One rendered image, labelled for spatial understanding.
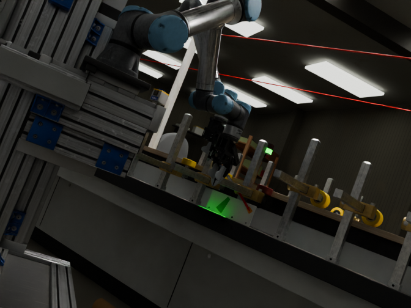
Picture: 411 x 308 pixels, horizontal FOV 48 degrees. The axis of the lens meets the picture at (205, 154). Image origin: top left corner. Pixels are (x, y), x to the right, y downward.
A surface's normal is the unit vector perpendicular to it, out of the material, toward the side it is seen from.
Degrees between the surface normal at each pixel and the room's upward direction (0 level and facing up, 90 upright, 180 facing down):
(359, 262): 90
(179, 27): 95
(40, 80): 90
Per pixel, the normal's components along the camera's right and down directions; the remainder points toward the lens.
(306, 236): -0.54, -0.27
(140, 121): 0.32, 0.05
